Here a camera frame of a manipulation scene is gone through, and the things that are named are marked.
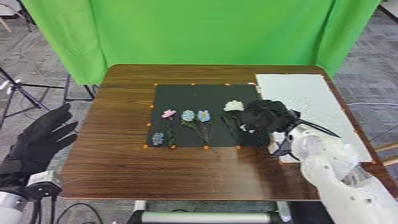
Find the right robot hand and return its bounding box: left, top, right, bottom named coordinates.
left=237, top=98, right=301, bottom=135

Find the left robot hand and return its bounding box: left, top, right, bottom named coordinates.
left=0, top=102, right=79, bottom=188

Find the blue flower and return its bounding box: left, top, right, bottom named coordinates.
left=148, top=132, right=166, bottom=147
left=195, top=109, right=214, bottom=144
left=179, top=109, right=212, bottom=144

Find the white flower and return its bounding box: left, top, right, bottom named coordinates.
left=219, top=99, right=246, bottom=144

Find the white sheet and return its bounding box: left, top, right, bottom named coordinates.
left=253, top=73, right=374, bottom=164

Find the dark mat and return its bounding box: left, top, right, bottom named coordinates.
left=143, top=83, right=269, bottom=148

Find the black tripod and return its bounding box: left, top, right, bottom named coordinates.
left=0, top=67, right=67, bottom=128

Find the pink flower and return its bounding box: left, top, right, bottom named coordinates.
left=159, top=108, right=179, bottom=146

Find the pale grey bar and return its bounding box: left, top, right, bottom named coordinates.
left=125, top=209, right=287, bottom=224

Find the black cable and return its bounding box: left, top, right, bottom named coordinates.
left=291, top=118, right=344, bottom=139
left=52, top=202, right=106, bottom=224

